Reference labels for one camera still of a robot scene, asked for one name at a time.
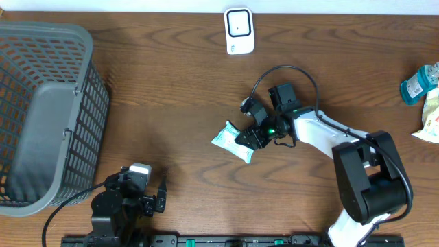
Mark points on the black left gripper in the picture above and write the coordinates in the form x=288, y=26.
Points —
x=149, y=202

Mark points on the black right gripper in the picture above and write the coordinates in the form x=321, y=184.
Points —
x=251, y=136

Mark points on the teal wet wipes pack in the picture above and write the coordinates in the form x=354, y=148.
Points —
x=226, y=140

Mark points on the yellow snack bag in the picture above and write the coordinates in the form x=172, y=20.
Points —
x=429, y=132

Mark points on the teal mouthwash bottle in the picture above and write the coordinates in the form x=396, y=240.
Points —
x=423, y=81

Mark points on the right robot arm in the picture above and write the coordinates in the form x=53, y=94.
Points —
x=371, y=179

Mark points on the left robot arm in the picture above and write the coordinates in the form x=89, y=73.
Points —
x=117, y=209

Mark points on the white barcode scanner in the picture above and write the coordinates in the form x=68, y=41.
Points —
x=239, y=30

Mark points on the grey plastic basket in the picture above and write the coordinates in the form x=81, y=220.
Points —
x=54, y=108

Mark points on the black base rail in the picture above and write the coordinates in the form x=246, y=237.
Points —
x=174, y=241

